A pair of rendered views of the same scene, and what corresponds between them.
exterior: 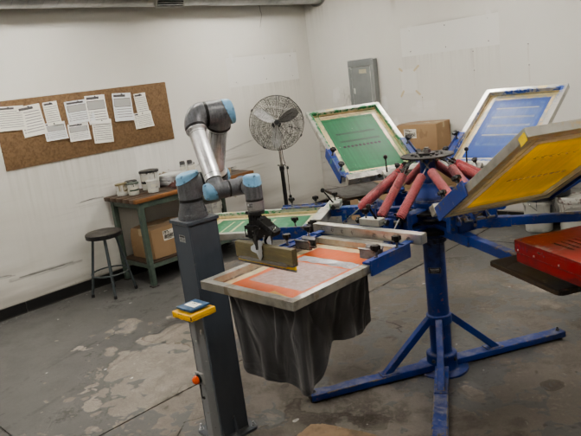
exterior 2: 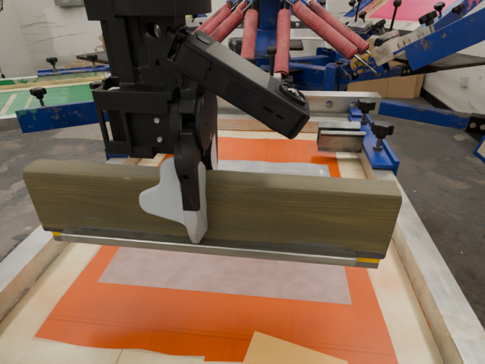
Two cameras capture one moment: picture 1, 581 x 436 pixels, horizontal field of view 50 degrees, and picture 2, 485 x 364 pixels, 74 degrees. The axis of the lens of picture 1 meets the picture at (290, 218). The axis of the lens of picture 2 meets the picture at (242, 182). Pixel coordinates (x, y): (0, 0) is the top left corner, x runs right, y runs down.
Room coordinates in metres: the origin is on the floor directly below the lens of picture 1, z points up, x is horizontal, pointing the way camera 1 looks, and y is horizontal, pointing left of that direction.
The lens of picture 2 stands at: (2.32, 0.27, 1.30)
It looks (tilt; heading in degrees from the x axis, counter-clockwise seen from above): 31 degrees down; 321
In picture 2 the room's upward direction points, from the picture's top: 1 degrees counter-clockwise
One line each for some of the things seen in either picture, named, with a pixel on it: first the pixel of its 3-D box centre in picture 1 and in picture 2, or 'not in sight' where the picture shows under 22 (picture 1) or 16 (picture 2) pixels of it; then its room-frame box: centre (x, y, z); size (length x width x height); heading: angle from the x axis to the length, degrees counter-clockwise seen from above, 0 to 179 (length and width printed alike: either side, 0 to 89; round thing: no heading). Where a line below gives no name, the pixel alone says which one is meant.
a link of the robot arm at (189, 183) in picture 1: (189, 184); not in sight; (3.06, 0.48, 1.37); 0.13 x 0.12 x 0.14; 112
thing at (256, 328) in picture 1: (268, 338); not in sight; (2.52, 0.16, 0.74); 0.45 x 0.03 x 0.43; 44
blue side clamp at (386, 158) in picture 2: (387, 258); (367, 145); (2.69, -0.41, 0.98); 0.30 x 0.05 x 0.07; 134
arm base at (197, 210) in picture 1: (192, 208); not in sight; (3.06, 0.48, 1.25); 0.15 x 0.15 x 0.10
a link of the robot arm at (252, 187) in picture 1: (252, 187); not in sight; (2.57, 0.14, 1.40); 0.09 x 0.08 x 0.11; 22
